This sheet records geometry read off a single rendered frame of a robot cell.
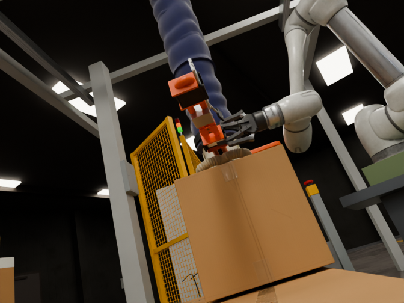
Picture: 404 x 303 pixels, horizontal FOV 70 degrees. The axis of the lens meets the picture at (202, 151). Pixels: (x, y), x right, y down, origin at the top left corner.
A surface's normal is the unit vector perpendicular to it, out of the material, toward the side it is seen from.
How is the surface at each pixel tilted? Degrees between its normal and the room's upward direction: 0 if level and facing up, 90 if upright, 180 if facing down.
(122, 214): 90
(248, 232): 89
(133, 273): 90
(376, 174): 90
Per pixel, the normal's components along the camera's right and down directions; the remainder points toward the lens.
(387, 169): -0.55, -0.19
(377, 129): -0.83, 0.05
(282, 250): -0.17, -0.37
